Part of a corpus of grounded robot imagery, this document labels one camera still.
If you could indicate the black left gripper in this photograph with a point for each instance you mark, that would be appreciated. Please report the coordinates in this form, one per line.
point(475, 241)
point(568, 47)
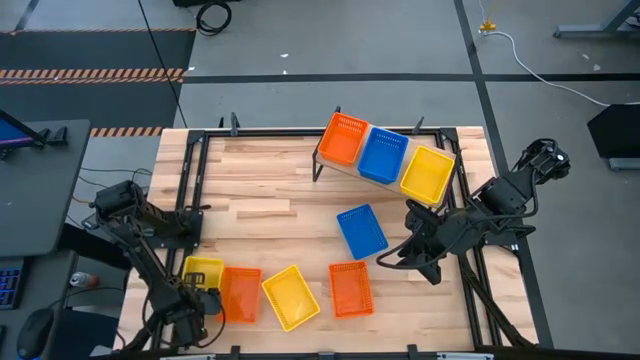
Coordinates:
point(192, 307)

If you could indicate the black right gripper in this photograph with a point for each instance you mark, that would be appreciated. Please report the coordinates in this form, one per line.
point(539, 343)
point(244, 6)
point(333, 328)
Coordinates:
point(445, 237)

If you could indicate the yellow plastic basket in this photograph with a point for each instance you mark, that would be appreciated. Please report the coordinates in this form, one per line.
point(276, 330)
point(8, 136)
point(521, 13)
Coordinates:
point(291, 298)
point(427, 175)
point(205, 265)

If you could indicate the orange plastic basket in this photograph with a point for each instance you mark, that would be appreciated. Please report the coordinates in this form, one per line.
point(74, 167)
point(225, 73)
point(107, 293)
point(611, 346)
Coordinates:
point(351, 290)
point(242, 295)
point(342, 140)

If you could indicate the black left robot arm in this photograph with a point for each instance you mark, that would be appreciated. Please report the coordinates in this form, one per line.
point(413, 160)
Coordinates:
point(152, 272)

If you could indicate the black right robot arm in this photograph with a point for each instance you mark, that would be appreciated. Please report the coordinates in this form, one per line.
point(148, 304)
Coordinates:
point(502, 195)

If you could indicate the wooden shelf with black legs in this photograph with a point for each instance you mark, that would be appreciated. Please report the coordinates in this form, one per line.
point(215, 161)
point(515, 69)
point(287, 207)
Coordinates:
point(337, 163)

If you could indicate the silver drink can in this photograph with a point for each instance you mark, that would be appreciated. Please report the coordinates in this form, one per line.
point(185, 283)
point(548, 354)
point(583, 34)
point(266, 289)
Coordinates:
point(82, 280)

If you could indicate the dark chair seat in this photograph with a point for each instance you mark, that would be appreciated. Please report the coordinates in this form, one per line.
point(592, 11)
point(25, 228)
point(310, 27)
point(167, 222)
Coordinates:
point(85, 332)

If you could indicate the black power adapter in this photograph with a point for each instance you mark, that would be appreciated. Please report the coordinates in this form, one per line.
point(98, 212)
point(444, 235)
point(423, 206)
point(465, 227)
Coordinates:
point(89, 221)

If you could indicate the black keyboard desk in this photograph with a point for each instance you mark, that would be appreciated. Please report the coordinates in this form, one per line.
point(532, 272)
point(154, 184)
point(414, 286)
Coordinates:
point(50, 295)

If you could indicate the black computer mouse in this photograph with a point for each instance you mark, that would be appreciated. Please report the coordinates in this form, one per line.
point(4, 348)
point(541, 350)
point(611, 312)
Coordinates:
point(35, 330)

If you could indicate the black side desk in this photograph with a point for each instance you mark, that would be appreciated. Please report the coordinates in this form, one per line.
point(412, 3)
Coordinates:
point(40, 200)

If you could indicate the backlit keyboard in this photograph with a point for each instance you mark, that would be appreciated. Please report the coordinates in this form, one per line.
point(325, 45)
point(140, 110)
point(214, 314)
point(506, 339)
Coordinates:
point(10, 285)

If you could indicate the black box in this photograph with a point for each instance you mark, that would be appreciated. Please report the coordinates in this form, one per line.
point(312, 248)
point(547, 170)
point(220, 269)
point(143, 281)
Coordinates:
point(617, 132)

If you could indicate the black computer monitor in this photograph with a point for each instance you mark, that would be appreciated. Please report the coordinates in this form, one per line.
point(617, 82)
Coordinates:
point(10, 132)

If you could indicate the gray metal desk leg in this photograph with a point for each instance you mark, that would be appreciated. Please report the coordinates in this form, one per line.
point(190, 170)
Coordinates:
point(585, 31)

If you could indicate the white edge bracket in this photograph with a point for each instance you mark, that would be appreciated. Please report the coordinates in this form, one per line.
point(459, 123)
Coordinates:
point(187, 357)
point(465, 356)

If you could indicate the black table-level camera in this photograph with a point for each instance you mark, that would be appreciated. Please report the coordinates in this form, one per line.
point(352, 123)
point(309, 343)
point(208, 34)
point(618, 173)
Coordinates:
point(326, 356)

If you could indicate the black metal table frame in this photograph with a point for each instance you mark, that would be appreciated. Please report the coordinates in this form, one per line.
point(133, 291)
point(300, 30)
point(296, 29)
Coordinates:
point(270, 133)

